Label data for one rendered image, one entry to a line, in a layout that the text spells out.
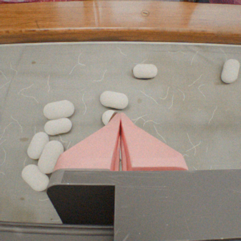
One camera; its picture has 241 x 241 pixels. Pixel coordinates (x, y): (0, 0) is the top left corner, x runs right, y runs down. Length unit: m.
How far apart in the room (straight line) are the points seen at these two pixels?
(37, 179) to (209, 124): 0.21
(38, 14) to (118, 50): 0.12
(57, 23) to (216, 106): 0.24
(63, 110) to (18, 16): 0.16
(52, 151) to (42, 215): 0.08
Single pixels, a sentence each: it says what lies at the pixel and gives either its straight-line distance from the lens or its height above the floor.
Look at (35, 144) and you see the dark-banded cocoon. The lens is 0.20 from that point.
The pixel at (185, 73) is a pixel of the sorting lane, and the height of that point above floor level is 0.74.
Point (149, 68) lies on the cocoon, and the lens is 0.21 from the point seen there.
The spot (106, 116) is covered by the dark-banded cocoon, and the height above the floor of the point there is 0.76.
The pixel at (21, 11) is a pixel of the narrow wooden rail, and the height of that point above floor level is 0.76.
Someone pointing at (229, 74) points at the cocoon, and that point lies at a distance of 0.25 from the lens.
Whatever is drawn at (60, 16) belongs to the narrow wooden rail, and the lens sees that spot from 0.27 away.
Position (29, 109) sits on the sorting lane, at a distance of 0.24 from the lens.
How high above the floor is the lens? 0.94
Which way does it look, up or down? 76 degrees down
